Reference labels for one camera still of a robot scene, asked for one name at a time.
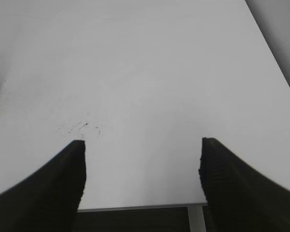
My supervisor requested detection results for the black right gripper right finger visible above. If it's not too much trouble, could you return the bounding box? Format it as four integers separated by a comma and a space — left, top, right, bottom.
199, 137, 290, 232

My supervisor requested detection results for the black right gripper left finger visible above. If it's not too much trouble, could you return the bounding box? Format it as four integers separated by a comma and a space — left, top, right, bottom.
0, 140, 87, 232

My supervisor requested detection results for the grey table leg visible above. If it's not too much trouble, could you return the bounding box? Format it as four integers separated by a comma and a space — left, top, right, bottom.
187, 205, 206, 232

